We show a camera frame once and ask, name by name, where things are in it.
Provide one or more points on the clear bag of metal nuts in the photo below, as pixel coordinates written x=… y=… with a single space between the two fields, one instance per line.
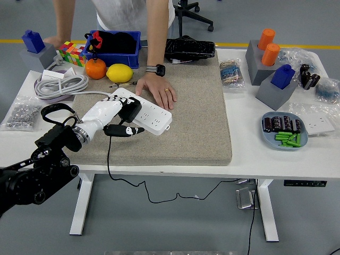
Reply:
x=21 y=117

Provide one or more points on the person's right hand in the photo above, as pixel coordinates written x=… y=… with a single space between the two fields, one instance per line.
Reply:
x=55 y=41

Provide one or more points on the clear socket bag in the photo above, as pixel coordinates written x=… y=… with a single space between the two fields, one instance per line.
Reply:
x=302 y=109

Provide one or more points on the black table control panel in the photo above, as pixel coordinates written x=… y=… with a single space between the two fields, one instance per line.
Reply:
x=305 y=183

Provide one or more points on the white wall socket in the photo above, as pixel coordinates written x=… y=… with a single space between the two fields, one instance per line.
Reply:
x=318 y=124

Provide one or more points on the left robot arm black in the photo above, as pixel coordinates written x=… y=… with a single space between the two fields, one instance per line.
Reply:
x=34 y=183

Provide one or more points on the person's left hand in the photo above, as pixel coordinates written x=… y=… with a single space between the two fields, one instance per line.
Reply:
x=157 y=90

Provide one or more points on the white power strip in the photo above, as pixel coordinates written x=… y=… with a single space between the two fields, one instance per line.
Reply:
x=156 y=119

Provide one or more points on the green battery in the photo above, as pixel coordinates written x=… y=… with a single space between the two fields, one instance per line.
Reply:
x=281 y=136
x=292 y=138
x=290 y=142
x=284 y=133
x=298 y=139
x=281 y=139

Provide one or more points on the black wrist watch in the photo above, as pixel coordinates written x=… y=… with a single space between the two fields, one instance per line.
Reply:
x=160 y=70

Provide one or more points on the person's right forearm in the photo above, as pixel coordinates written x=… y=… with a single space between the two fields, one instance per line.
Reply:
x=64 y=18

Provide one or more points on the white table leg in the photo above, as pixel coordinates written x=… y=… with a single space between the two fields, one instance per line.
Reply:
x=81 y=210
x=268 y=212

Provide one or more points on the white card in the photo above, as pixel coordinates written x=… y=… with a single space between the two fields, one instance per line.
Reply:
x=70 y=72

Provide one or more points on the multicoloured puzzle cube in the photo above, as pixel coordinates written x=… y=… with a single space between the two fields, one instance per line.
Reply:
x=70 y=51

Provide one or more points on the grey two-hole holder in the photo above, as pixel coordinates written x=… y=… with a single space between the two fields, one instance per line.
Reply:
x=255 y=66

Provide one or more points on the black silver pen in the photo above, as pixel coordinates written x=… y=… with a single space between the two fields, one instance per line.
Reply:
x=125 y=84

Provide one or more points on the black office chair base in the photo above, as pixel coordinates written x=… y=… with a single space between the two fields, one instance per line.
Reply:
x=191 y=14

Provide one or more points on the person's left forearm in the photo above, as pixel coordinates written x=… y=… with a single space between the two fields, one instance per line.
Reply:
x=157 y=32

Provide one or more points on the blue plastic bin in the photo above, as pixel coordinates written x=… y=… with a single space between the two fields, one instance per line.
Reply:
x=119 y=59

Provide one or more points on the orange fruit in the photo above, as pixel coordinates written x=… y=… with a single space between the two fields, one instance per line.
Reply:
x=95 y=69

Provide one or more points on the white printed packet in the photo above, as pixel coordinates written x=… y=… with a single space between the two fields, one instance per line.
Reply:
x=180 y=61

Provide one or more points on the orange cylinder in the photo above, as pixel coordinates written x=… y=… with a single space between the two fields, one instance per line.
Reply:
x=270 y=54
x=266 y=38

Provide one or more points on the yellow lemon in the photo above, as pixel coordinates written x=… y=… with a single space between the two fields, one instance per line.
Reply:
x=119 y=73

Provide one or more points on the black plastic tray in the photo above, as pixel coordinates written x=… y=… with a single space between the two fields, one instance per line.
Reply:
x=191 y=47

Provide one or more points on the small clear bag blue parts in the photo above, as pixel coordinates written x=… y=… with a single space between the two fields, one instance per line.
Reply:
x=328 y=91

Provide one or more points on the large metal pedal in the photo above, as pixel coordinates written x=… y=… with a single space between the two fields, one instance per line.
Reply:
x=245 y=199

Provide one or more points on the blue bottle-shaped block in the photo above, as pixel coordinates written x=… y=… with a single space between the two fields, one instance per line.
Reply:
x=33 y=41
x=282 y=77

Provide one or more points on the blue-grey plate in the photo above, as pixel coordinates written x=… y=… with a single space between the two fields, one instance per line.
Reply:
x=268 y=140

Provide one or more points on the bagged black capacitors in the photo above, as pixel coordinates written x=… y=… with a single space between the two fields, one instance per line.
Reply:
x=308 y=77

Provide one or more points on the grey-brown mat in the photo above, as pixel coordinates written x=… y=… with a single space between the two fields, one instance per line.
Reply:
x=186 y=119

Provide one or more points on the small white box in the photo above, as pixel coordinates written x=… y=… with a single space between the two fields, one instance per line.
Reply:
x=51 y=75

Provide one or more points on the black capacitor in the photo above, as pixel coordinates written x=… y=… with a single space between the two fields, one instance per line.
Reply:
x=287 y=123
x=276 y=123
x=267 y=124
x=296 y=125

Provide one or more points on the large clear bag blue parts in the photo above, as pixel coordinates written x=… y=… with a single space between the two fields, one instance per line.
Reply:
x=295 y=57

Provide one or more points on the clear bag of resistors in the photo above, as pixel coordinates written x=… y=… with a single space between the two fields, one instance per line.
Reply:
x=231 y=74

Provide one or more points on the person torso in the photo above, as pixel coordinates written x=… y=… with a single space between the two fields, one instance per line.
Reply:
x=119 y=13

